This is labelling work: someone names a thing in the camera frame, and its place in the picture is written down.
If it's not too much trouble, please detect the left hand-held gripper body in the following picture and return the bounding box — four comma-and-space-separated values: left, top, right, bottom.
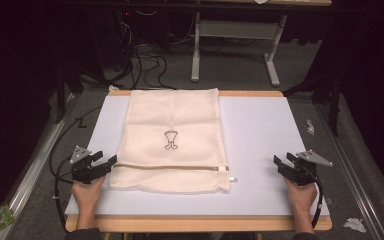
69, 145, 113, 185

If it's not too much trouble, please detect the small white plastic scrap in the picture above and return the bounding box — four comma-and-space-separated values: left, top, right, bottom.
305, 118, 316, 136

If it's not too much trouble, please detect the white board mat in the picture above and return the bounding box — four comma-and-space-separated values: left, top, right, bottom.
64, 94, 331, 217

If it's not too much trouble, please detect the crumpled white paper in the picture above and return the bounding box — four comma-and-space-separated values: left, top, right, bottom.
342, 217, 368, 234

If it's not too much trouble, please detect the person's left hand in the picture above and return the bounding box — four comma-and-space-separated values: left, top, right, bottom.
71, 174, 107, 218

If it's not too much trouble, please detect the black floor cable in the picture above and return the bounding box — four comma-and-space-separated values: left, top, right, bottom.
48, 105, 104, 184

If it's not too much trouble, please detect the silver metal floor rail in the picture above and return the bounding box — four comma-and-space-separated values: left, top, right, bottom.
314, 102, 384, 240
0, 92, 78, 240

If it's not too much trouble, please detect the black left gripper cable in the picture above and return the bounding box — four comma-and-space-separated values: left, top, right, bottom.
53, 155, 76, 233

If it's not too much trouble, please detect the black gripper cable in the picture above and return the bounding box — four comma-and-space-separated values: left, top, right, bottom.
308, 168, 324, 230
53, 155, 76, 233

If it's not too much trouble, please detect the tangle of black cables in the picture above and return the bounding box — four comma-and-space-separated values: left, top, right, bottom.
113, 9, 178, 92

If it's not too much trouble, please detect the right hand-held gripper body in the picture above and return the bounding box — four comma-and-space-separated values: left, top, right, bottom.
291, 149, 334, 187

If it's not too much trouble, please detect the white metal desk frame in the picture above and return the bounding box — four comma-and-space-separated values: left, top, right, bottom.
190, 0, 333, 88

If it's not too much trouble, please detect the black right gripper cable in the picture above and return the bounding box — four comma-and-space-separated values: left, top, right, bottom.
308, 168, 324, 230

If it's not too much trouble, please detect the black metal stand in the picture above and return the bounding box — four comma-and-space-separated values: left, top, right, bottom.
282, 64, 344, 138
53, 61, 85, 125

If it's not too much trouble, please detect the cream mesh laundry bag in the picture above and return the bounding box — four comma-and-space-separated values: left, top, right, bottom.
108, 87, 239, 194

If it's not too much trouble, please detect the person's right hand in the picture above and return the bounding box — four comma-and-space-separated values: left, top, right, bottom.
283, 177, 319, 218

